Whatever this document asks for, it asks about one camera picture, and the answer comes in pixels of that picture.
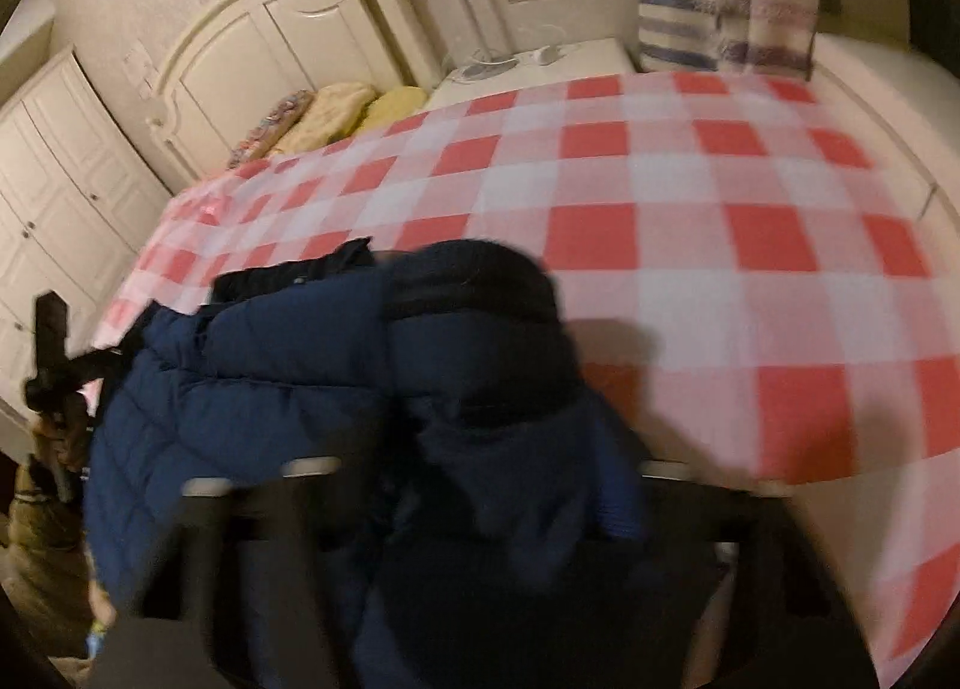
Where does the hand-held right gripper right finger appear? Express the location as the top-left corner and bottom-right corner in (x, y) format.
(640, 462), (880, 689)

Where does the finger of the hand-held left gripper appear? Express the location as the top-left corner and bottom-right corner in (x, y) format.
(33, 290), (71, 375)
(66, 350), (132, 384)

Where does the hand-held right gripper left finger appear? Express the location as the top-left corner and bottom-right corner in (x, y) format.
(90, 459), (347, 689)

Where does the navy puffer jacket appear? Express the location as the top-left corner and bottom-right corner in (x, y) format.
(82, 237), (655, 689)

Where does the person's left forearm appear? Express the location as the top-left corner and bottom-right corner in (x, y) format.
(0, 460), (97, 660)

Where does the person's left hand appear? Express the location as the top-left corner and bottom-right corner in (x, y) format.
(41, 396), (95, 476)

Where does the white wardrobe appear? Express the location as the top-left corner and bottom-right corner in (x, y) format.
(0, 47), (170, 420)

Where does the patterned floral pillow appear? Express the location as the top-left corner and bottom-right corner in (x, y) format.
(225, 89), (314, 169)

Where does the cream pillow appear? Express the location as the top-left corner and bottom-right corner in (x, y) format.
(274, 83), (376, 154)

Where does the red checkered blanket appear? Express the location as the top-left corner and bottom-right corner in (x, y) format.
(90, 70), (960, 684)

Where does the white wooden headboard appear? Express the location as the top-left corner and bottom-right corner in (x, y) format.
(146, 0), (443, 191)

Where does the yellow pillow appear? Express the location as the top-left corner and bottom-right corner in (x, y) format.
(352, 86), (428, 135)

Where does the white nightstand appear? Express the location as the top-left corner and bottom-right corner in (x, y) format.
(424, 38), (638, 111)

